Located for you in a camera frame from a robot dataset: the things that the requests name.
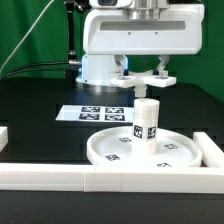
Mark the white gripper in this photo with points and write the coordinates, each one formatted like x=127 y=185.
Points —
x=177 y=31

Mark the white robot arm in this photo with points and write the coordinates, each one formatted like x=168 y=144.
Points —
x=99 y=69

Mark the white U-shaped workspace frame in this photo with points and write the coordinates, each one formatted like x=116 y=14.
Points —
x=89 y=178

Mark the white cross-shaped table base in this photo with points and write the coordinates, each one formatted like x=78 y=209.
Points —
x=140 y=82

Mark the white round table top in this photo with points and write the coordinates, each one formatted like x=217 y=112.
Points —
x=116 y=147

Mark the white sheet with fiducial markers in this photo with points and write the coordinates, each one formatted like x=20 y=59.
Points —
x=84 y=113

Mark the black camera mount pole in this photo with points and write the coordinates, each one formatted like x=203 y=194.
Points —
x=80 y=6

